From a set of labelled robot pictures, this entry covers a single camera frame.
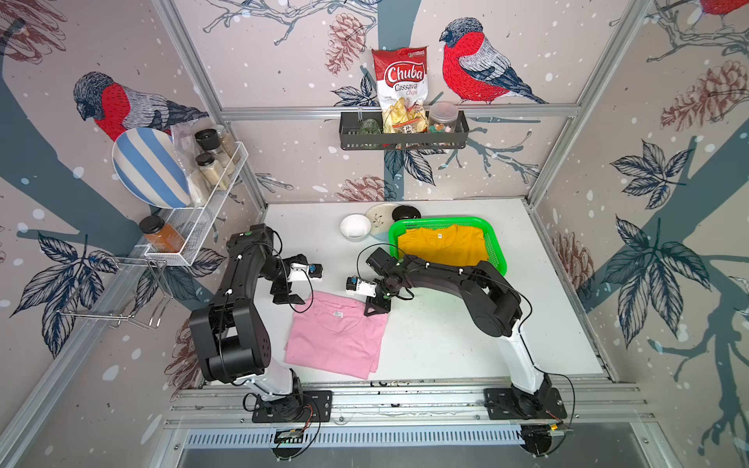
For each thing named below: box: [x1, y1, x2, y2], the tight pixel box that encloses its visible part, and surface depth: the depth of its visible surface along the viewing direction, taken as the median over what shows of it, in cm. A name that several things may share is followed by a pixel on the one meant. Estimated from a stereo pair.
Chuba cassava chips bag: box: [371, 45, 430, 134], surface depth 83 cm
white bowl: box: [339, 213, 372, 242], surface depth 112 cm
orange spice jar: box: [138, 215, 185, 253], surface depth 64 cm
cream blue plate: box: [365, 202, 397, 241], surface depth 116 cm
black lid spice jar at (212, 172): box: [195, 152, 231, 192], surface depth 78 cm
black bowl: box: [392, 204, 422, 222], surface depth 113 cm
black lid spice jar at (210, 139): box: [195, 127, 237, 171], surface depth 81 cm
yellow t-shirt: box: [397, 224, 490, 267], surface depth 105 cm
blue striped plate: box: [111, 126, 192, 210], surface depth 68 cm
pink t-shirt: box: [283, 291, 390, 381], surface depth 86 cm
